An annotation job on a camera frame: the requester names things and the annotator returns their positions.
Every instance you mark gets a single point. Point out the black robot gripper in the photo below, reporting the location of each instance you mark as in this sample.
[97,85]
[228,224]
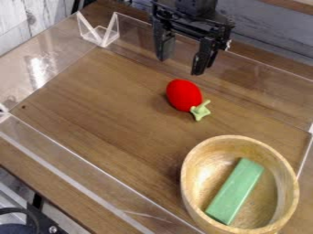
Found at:
[194,19]

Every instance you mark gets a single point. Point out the wooden bowl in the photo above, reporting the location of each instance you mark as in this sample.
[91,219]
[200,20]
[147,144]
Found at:
[273,200]

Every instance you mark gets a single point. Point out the green rectangular block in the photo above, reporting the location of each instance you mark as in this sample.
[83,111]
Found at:
[234,191]

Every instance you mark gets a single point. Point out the clear acrylic corner bracket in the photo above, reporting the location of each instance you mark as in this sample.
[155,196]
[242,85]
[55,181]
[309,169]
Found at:
[102,36]

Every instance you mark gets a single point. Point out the clear acrylic tray wall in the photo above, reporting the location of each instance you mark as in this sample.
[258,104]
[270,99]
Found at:
[93,138]

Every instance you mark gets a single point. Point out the black clamp with cable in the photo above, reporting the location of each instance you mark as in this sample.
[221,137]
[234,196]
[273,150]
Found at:
[38,222]

